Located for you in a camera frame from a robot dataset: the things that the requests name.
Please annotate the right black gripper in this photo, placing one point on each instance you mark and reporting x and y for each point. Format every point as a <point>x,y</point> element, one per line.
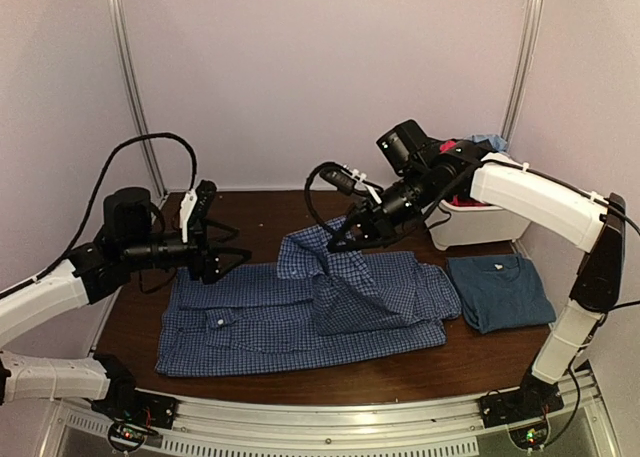
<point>370,230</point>

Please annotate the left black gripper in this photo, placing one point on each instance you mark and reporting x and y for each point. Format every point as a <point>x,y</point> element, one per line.
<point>204,264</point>

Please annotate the blue checkered shirt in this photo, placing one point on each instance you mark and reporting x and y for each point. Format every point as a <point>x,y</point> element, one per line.
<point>309,309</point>

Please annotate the blue polo shirt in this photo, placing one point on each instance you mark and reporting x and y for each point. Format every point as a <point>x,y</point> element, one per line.
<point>500,292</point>

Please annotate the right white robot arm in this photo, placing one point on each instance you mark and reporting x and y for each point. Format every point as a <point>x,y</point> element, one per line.
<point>428,174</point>

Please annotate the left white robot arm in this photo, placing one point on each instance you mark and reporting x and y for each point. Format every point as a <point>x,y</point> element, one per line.
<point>125,245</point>

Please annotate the white plastic laundry bin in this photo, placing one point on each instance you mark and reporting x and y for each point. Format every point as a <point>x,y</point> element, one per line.
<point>451,226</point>

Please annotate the red garment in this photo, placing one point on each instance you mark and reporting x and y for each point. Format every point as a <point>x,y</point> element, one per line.
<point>460,159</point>

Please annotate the light blue garment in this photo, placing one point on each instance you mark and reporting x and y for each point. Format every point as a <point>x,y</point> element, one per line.
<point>495,142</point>

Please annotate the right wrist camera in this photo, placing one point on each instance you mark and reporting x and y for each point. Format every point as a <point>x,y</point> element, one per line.
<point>351,182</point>

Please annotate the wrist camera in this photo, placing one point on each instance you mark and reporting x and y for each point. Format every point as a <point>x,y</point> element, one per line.
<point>351,182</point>
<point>194,208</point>

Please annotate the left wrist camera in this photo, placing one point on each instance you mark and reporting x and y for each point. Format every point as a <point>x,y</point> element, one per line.
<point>194,208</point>

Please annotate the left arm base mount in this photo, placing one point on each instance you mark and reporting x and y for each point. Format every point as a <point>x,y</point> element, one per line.
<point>124,401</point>

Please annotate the front aluminium rail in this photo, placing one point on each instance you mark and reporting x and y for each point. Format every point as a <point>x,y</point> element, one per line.
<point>442,427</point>

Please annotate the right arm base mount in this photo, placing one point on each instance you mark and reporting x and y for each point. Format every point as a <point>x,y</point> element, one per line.
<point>531,399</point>

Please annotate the right aluminium corner post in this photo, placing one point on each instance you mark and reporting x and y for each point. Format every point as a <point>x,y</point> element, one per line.
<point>529,37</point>

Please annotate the aluminium corner post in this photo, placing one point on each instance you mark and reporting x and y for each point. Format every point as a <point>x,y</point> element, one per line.
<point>132,92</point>
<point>529,37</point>

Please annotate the left aluminium corner post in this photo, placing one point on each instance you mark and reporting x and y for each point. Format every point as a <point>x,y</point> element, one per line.
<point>132,92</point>

